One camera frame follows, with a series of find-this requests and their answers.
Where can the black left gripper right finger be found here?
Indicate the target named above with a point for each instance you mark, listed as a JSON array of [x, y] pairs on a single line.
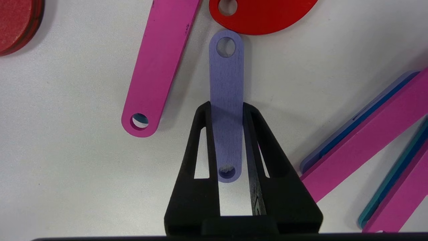
[[287, 204]]

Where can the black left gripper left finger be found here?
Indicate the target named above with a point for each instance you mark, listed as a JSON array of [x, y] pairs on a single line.
[[190, 204]]

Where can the purple short bar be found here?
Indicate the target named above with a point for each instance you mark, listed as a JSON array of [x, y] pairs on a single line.
[[226, 100]]

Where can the pink bar with holes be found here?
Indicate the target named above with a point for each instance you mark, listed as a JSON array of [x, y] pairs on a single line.
[[160, 67], [367, 140], [401, 194]]

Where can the red curved letter piece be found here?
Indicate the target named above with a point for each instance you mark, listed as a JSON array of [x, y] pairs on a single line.
[[267, 16], [16, 23]]

